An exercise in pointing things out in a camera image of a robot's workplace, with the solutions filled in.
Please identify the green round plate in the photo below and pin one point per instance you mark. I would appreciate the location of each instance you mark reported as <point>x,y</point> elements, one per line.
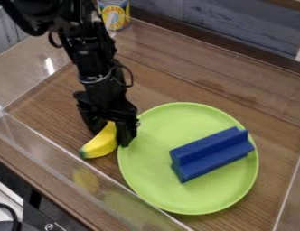
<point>169,126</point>

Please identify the blue T-shaped block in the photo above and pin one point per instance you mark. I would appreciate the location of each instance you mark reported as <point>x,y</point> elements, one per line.
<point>203,155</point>

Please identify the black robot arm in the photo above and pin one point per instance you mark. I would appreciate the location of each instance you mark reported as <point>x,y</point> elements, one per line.
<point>74,27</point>

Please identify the yellow toy banana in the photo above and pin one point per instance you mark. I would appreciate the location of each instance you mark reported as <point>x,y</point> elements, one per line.
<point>102,144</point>

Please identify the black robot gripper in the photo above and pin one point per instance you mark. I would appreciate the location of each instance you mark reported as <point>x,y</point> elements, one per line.
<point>102,102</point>

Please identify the yellow and blue can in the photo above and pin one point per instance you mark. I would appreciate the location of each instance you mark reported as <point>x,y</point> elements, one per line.
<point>115,12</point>

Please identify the clear acrylic enclosure wall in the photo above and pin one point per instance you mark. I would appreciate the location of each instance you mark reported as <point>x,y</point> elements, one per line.
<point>174,68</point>

